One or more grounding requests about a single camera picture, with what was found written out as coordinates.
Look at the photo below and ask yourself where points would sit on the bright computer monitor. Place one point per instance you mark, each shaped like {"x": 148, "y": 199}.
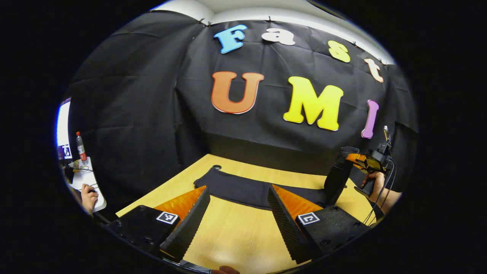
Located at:
{"x": 62, "y": 125}

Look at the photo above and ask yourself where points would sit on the white side desk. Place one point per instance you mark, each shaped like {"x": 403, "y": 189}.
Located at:
{"x": 85, "y": 177}

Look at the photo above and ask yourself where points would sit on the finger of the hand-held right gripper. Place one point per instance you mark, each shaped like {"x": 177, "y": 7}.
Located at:
{"x": 336, "y": 179}

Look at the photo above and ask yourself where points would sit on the black denim jeans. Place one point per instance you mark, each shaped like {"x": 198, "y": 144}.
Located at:
{"x": 243, "y": 190}

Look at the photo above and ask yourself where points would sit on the red capped plastic bottle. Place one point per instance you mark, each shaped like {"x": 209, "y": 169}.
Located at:
{"x": 81, "y": 150}

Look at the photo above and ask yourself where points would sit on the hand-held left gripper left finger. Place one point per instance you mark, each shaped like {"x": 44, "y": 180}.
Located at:
{"x": 190, "y": 224}

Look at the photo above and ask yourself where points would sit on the black backdrop cloth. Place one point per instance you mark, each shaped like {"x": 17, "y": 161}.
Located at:
{"x": 159, "y": 114}

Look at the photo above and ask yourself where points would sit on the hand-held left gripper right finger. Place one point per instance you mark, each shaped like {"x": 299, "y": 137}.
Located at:
{"x": 283, "y": 228}

